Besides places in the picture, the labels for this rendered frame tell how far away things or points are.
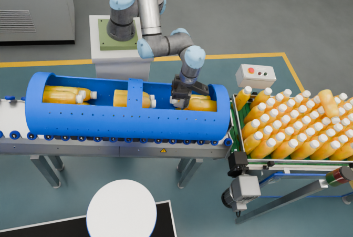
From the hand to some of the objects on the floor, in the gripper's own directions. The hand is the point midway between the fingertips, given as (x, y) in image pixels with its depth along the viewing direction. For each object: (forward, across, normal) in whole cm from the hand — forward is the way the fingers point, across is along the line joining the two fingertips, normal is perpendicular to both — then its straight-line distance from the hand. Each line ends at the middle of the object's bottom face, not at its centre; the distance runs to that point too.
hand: (183, 103), depth 126 cm
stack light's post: (+116, +36, +66) cm, 138 cm away
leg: (+116, -7, +21) cm, 118 cm away
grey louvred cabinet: (+116, -146, -195) cm, 270 cm away
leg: (+116, +7, -77) cm, 140 cm away
